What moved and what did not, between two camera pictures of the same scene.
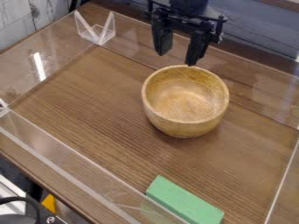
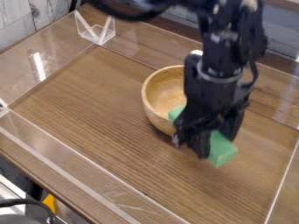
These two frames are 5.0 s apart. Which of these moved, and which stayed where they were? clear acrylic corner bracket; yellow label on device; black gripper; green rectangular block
Moved: green rectangular block; black gripper
Stayed: clear acrylic corner bracket; yellow label on device
